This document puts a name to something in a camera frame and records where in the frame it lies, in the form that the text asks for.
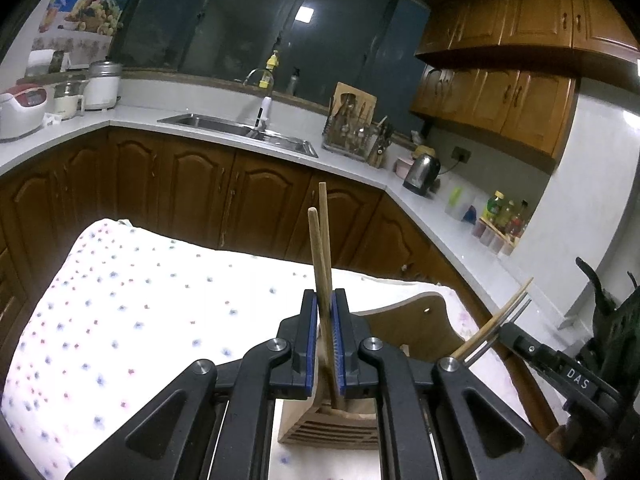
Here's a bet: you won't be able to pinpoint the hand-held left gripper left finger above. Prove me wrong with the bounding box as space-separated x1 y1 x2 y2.
65 288 321 480

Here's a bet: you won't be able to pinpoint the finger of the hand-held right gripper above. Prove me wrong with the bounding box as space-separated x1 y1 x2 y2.
499 322 553 368

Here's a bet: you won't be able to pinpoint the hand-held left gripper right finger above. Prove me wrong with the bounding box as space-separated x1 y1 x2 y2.
331 288 583 480

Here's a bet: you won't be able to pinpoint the wooden chopstick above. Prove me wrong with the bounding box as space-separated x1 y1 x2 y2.
307 207 346 411
451 277 535 361

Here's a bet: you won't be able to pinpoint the wooden utensil holder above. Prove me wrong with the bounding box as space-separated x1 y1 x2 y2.
277 292 463 453

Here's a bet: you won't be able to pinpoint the person's right hand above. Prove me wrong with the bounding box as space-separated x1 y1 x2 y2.
546 422 598 477

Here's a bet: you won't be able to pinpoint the clear pitcher with green lid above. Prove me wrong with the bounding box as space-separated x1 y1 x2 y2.
445 185 473 221

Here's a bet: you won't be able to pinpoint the white kitchen countertop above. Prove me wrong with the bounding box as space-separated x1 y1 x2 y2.
0 100 601 331

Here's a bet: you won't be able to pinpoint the white floral tablecloth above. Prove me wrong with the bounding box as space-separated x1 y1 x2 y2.
0 217 531 480

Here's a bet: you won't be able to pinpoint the wooden lower cabinets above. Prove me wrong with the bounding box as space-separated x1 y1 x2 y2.
0 127 501 341

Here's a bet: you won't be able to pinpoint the wooden cabinets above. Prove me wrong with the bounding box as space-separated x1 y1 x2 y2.
410 0 640 161
0 127 501 341

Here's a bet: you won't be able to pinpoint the stainless steel electric kettle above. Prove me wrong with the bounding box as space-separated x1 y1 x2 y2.
402 152 442 197

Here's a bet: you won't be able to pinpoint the metal dish rack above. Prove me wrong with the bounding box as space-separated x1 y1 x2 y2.
322 115 381 162

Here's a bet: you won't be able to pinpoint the wooden upper cabinets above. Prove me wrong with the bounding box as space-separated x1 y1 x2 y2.
410 0 640 161

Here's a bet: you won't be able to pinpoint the stainless steel sink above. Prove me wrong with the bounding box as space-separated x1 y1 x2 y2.
157 112 319 159

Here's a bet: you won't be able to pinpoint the wooden cutting board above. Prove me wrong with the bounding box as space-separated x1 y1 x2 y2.
332 81 377 126

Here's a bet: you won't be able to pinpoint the yellow dish soap bottle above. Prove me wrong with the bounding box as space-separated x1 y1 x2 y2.
258 51 279 88

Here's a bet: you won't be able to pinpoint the white cooker with silver lid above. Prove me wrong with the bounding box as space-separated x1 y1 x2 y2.
82 60 123 111

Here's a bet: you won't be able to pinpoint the dark window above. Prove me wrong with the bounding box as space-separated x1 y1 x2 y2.
107 0 431 121

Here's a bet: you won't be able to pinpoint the small white electric pot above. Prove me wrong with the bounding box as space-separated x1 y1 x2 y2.
52 80 86 121

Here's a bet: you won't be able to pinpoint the white and red rice cooker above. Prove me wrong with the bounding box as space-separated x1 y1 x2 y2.
0 84 48 141

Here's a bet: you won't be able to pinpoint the paper towel roll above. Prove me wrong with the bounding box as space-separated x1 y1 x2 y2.
26 50 56 78

